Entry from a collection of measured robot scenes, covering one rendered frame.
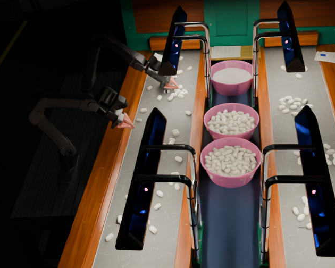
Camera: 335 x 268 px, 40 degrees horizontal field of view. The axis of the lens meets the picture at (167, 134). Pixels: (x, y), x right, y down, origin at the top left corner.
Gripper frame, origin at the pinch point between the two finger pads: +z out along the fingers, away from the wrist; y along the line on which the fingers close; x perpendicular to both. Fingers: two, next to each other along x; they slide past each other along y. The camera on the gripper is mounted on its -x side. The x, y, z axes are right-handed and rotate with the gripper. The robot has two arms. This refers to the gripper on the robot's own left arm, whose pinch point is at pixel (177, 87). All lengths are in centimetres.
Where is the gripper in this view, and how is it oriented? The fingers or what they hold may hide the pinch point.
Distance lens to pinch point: 255.0
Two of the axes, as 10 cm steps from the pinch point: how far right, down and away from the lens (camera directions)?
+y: 1.1, -6.2, 7.8
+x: -5.6, 6.1, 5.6
